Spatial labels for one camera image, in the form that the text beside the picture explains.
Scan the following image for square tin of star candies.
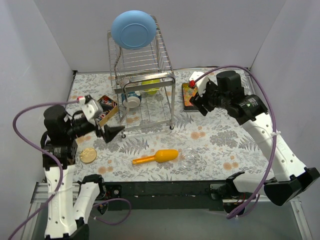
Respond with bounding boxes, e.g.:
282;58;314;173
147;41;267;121
181;82;198;112

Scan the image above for yellow plastic scoop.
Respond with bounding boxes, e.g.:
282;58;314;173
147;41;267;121
132;149;179;165

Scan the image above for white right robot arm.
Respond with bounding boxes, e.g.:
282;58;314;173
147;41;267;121
188;70;320;206

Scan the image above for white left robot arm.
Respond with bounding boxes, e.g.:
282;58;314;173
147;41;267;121
40;103;123;240

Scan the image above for gold tin of small items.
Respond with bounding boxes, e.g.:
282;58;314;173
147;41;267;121
96;95;119;127

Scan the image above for gold round jar lid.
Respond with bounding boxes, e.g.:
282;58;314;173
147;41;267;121
79;147;97;164

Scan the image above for blue and white mug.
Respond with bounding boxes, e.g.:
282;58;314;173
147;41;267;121
121;91;142;109

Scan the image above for green bowl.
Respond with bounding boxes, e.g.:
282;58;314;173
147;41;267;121
141;79;161;95

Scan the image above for floral patterned table mat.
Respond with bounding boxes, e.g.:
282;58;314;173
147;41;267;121
73;69;268;182

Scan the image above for clear plastic jar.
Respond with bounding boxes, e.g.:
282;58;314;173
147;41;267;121
180;147;199;169

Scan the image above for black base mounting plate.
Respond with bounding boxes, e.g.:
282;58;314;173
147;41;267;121
99;181;257;212

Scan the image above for blue plate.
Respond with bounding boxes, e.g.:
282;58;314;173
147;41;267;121
110;10;157;50

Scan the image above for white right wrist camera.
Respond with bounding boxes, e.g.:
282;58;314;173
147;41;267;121
188;71;209;97

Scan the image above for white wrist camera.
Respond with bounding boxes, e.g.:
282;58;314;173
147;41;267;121
188;71;209;97
77;95;103;125

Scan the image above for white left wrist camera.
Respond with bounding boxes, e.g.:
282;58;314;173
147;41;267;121
77;95;103;125

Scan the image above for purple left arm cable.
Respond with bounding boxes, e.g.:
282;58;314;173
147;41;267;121
7;100;132;240

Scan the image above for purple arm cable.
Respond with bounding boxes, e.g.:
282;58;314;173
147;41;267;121
7;100;132;240
194;65;277;220

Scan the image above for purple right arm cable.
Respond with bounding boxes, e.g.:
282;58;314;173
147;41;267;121
194;65;277;220

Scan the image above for steel wire dish rack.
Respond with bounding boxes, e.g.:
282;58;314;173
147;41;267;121
107;27;176;138

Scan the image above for aluminium table edge rail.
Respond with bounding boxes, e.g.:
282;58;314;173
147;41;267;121
28;180;312;240

